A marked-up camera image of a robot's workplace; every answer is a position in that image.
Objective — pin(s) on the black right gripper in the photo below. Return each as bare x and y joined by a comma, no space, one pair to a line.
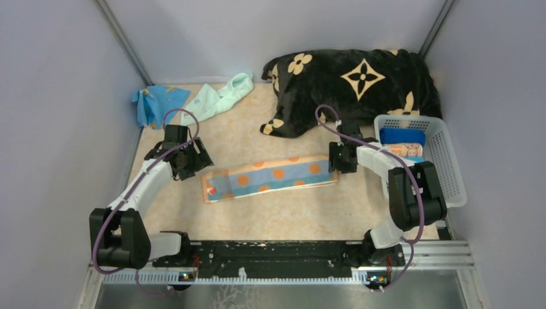
334,164

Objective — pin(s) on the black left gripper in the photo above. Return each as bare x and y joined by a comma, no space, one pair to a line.
201,159

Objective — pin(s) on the orange polka dot towel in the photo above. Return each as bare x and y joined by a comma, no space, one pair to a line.
267,176

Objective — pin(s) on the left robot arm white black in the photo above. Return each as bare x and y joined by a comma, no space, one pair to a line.
118,236

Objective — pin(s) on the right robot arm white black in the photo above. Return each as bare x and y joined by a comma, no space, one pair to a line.
415,197

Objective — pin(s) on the dark blue rolled towel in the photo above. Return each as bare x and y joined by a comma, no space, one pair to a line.
393,135

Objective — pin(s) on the beige orange rolled towel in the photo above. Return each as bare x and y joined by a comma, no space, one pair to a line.
405,149

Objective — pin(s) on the mint green towel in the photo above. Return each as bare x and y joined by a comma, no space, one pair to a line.
210,102

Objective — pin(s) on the light blue crumpled cloth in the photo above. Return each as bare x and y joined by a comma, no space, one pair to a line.
153,103

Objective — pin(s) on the black beige flower blanket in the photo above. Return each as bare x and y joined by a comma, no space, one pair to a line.
351,85

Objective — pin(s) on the cyan rolled towel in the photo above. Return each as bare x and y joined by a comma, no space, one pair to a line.
416,159

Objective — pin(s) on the white plastic basket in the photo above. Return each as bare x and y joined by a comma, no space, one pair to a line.
438,150

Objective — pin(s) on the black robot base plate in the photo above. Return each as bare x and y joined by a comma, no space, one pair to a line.
279,259

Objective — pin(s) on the aluminium rail frame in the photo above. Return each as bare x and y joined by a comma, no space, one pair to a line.
425,255

